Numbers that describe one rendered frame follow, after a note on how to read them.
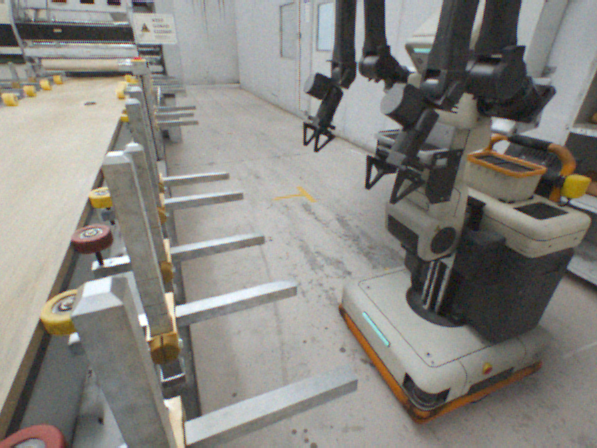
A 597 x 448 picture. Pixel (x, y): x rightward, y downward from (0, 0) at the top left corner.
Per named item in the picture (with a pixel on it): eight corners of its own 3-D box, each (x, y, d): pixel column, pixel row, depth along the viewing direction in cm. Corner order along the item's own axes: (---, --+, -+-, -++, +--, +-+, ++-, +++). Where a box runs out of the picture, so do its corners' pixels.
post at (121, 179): (183, 370, 68) (130, 148, 45) (184, 384, 65) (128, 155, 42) (166, 375, 67) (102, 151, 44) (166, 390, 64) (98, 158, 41)
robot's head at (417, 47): (454, 47, 100) (436, 2, 91) (518, 47, 83) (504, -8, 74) (420, 82, 101) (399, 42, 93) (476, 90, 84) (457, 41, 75)
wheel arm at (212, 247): (262, 241, 96) (261, 228, 94) (265, 246, 93) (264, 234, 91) (97, 274, 82) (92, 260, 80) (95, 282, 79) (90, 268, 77)
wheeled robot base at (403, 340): (434, 284, 192) (444, 249, 180) (541, 374, 140) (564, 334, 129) (334, 313, 171) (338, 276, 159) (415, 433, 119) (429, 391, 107)
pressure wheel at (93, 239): (90, 285, 75) (74, 244, 70) (81, 269, 81) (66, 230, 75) (126, 271, 80) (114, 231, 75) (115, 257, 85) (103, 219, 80)
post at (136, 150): (179, 309, 91) (142, 141, 68) (180, 317, 88) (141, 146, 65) (166, 312, 90) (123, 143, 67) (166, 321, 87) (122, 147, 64)
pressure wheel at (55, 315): (73, 375, 55) (50, 327, 50) (54, 352, 59) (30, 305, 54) (120, 344, 61) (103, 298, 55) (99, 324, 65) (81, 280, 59)
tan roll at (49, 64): (162, 68, 439) (160, 58, 433) (162, 69, 429) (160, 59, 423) (36, 69, 393) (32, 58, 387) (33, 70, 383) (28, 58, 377)
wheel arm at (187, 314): (292, 289, 75) (292, 275, 73) (297, 299, 72) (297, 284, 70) (77, 346, 61) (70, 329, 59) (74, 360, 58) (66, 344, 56)
